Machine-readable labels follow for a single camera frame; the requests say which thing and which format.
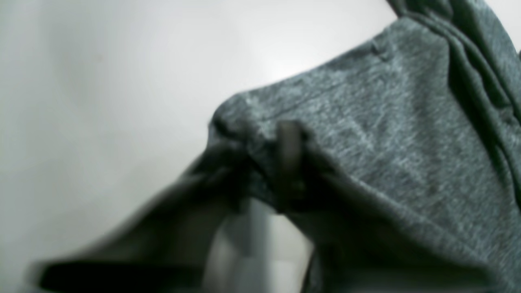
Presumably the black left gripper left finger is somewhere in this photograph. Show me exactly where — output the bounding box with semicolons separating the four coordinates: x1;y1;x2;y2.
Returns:
31;141;247;293

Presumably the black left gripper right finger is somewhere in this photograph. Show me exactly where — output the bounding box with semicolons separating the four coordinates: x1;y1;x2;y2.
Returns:
277;120;489;293

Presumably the grey t-shirt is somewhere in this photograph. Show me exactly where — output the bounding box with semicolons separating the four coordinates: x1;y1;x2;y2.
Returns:
207;0;521;293

